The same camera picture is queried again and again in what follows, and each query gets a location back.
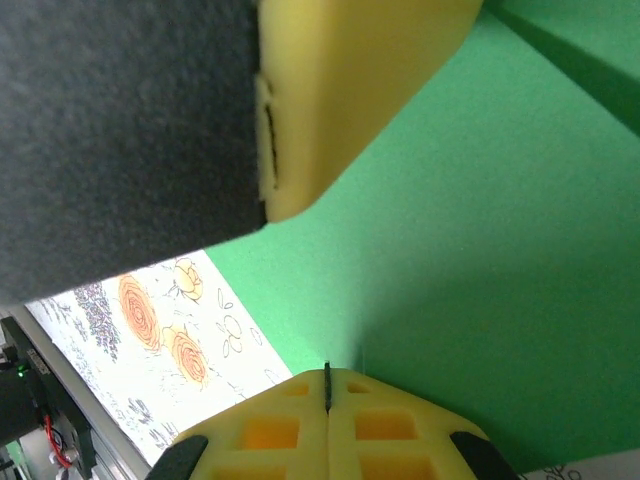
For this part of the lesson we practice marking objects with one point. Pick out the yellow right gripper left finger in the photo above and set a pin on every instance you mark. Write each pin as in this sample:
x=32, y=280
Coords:
x=270, y=450

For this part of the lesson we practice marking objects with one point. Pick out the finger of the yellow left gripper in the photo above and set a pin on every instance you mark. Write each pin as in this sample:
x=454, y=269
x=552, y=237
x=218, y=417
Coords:
x=125, y=125

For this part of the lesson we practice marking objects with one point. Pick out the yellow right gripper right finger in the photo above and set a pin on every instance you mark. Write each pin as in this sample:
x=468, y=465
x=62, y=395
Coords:
x=390, y=450

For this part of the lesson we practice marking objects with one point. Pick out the green square paper sheet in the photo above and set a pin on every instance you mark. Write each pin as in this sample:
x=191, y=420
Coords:
x=450, y=250

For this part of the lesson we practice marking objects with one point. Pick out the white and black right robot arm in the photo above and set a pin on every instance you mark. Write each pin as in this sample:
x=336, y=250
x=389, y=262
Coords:
x=15, y=400

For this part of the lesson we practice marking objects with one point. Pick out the aluminium front rail beam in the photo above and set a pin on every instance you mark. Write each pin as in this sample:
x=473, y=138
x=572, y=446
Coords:
x=112, y=452

